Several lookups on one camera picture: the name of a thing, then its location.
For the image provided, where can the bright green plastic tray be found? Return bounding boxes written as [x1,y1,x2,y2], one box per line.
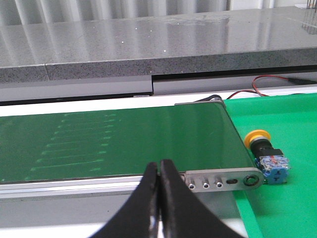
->
[225,93,317,238]

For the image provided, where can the yellow push button switch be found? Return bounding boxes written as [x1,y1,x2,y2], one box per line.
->
[244,129,290,185]

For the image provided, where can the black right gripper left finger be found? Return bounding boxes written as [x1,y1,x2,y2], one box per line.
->
[92,162,159,238]

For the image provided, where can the aluminium conveyor frame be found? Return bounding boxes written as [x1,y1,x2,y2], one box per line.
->
[0,100,264,200]

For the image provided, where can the white pleated curtain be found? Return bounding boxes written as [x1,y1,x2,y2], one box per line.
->
[0,0,317,27]

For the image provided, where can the grey stone counter slab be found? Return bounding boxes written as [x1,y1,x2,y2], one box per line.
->
[0,6,317,83]

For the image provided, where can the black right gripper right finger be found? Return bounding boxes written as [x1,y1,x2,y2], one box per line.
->
[160,159,241,238]

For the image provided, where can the green conveyor belt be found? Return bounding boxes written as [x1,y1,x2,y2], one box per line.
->
[0,103,253,183]

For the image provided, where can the red and black cable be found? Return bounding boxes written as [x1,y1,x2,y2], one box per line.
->
[225,75,317,100]

